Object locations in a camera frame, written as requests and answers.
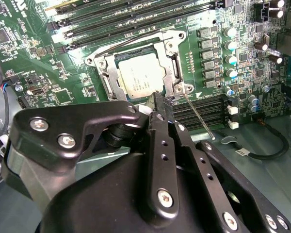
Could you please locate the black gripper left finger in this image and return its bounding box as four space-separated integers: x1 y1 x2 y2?
9 91 182 221

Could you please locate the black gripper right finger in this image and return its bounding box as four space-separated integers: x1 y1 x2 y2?
162 96 291 233

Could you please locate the silver CPU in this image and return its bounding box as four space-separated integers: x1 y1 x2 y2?
116 57 167 100

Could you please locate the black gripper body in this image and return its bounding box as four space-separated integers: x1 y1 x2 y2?
38 152 218 233

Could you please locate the metal socket cover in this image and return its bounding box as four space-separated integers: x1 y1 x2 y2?
98 41 186 101

